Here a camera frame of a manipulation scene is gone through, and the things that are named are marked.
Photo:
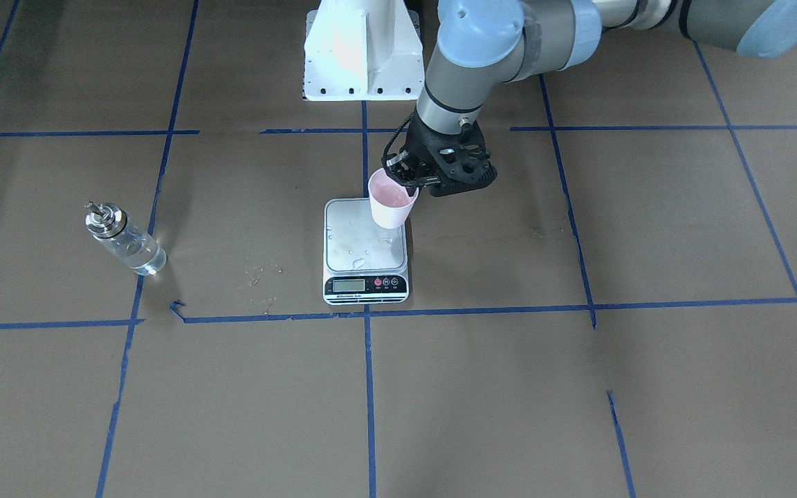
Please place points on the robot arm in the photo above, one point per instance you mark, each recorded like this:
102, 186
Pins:
481, 44

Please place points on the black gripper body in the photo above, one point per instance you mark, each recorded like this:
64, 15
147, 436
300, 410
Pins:
418, 153

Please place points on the digital kitchen scale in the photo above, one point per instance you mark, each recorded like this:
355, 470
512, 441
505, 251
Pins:
362, 262

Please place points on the glass bottle with metal pourer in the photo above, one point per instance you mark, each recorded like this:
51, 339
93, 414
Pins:
118, 232

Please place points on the pink plastic cup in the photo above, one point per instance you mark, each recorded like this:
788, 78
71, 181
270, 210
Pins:
390, 203

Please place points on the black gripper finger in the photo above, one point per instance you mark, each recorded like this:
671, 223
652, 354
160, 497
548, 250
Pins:
403, 171

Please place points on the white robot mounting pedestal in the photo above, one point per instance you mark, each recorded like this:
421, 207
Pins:
362, 50

